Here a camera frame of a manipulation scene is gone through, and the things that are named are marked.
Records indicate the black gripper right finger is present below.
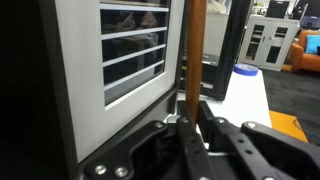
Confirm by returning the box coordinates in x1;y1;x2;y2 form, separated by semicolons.
198;100;320;180

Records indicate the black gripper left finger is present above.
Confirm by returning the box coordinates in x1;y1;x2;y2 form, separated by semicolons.
78;100;218;180

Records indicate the thin wooden stick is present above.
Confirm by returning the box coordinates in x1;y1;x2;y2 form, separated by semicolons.
184;0;208;125

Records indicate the orange sofa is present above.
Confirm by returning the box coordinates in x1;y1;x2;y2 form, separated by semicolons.
288;29;320;73

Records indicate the white oven door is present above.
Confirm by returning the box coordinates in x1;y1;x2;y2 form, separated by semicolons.
54;0;186;164

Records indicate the white two-door cabinet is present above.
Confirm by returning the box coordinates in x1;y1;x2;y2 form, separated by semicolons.
237;14;300;72

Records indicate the blue cushion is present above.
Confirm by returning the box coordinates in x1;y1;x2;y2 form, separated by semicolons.
304;34;320;56

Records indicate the black frame 3D printer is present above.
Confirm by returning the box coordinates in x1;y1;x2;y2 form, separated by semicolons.
178;0;253;102

